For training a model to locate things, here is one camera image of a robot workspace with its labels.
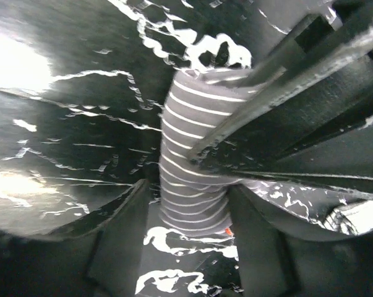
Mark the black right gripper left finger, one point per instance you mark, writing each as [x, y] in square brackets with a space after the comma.
[97, 255]

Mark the grey white striped underwear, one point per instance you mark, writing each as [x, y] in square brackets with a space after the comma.
[194, 201]

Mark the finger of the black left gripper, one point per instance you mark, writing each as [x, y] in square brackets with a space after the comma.
[311, 120]

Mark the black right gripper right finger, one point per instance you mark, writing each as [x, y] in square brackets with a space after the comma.
[281, 255]

